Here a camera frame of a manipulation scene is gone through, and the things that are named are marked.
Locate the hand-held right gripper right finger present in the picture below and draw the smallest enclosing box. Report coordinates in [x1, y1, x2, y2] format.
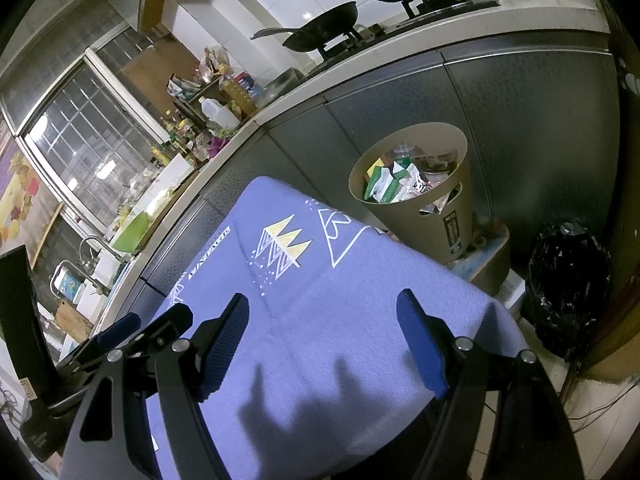
[396, 289, 586, 480]

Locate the white cardboard box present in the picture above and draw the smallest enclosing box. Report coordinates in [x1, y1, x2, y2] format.
[492, 270, 526, 318]

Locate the silver white foil wrapper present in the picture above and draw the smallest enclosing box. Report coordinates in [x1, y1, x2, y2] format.
[417, 195, 451, 217]

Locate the wooden cutting board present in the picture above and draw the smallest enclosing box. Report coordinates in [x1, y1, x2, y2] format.
[54, 300, 95, 341]

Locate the metal basin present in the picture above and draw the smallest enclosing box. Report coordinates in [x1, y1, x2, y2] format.
[260, 66, 306, 106]

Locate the green plastic bowl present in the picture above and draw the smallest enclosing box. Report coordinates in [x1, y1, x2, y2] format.
[110, 210, 153, 256]

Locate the blue wooden stool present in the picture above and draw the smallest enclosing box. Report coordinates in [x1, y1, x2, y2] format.
[450, 217, 511, 296]

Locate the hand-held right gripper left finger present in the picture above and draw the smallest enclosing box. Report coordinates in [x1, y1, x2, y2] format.
[60, 292, 251, 480]

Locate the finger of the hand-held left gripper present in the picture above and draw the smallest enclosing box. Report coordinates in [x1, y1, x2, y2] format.
[122, 305, 194, 361]
[57, 312, 142, 376]

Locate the gas stove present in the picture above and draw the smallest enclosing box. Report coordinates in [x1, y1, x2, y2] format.
[315, 0, 501, 61]

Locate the black trash bag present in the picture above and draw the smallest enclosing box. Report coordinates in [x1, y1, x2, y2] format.
[522, 222, 613, 361]

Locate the kitchen counter cabinet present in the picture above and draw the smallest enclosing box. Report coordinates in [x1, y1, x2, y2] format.
[100, 25, 621, 311]

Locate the tan round waste basket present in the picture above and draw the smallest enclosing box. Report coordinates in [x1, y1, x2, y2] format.
[348, 122, 473, 265]

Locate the black cable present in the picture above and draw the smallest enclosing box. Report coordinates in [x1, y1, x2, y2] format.
[565, 370, 640, 431]

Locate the blue printed tablecloth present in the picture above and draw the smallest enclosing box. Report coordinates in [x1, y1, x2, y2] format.
[137, 175, 531, 480]

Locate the green white packet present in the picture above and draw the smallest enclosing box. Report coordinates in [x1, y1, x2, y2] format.
[364, 162, 408, 204]

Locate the steel kitchen faucet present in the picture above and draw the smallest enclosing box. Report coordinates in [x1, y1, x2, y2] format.
[77, 234, 126, 271]
[50, 260, 108, 301]

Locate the colourful leaf picture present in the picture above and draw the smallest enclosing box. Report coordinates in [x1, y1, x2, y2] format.
[0, 147, 63, 261]

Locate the window with metal grille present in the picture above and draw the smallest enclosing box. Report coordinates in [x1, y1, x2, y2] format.
[2, 50, 173, 221]

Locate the white plastic jug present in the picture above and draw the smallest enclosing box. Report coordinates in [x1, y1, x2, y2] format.
[199, 97, 241, 131]

